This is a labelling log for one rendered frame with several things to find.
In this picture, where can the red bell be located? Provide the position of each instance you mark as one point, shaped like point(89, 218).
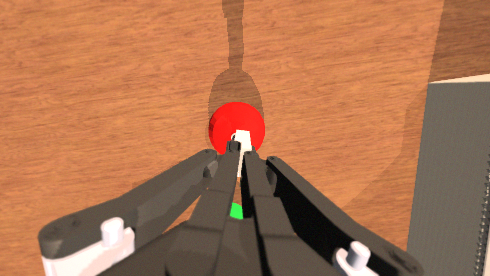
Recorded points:
point(235, 116)

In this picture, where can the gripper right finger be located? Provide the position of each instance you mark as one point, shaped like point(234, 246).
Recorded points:
point(282, 202)

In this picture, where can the green bell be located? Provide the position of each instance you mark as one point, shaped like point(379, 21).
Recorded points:
point(236, 211)

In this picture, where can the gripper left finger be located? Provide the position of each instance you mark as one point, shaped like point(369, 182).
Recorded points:
point(88, 241)

